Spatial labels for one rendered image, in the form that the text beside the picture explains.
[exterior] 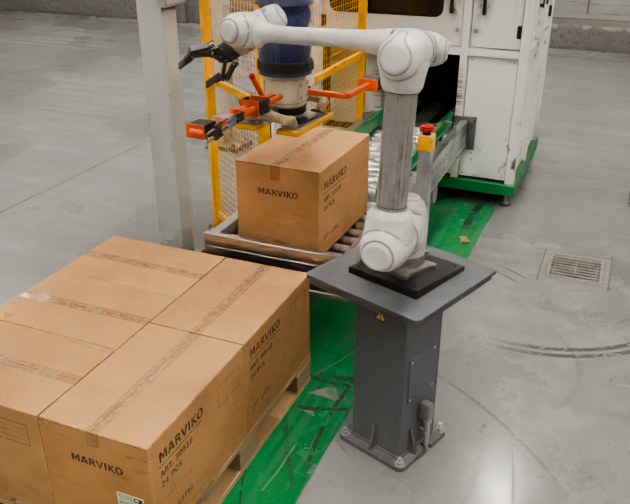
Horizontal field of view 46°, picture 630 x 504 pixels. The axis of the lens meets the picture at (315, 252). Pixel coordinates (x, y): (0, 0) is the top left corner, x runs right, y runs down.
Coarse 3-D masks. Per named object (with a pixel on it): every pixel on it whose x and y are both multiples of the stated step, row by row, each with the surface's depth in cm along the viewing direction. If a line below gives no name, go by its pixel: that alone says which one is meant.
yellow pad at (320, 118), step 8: (328, 112) 316; (304, 120) 305; (312, 120) 305; (320, 120) 307; (280, 128) 296; (288, 128) 295; (296, 128) 294; (304, 128) 296; (312, 128) 302; (296, 136) 292
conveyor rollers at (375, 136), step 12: (372, 132) 500; (420, 132) 497; (372, 144) 475; (372, 156) 450; (372, 168) 432; (372, 180) 415; (372, 192) 398; (372, 204) 381; (360, 228) 357; (348, 240) 342; (336, 252) 329
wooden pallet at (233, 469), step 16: (304, 368) 326; (288, 384) 311; (304, 384) 329; (288, 400) 318; (272, 416) 309; (256, 432) 287; (240, 448) 275; (256, 448) 290; (240, 464) 278; (224, 480) 275; (0, 496) 253; (208, 496) 268; (224, 496) 269
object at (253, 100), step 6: (252, 96) 288; (258, 96) 287; (264, 96) 286; (240, 102) 283; (246, 102) 281; (252, 102) 280; (258, 102) 279; (264, 102) 282; (258, 108) 280; (264, 108) 284; (252, 114) 282; (258, 114) 281
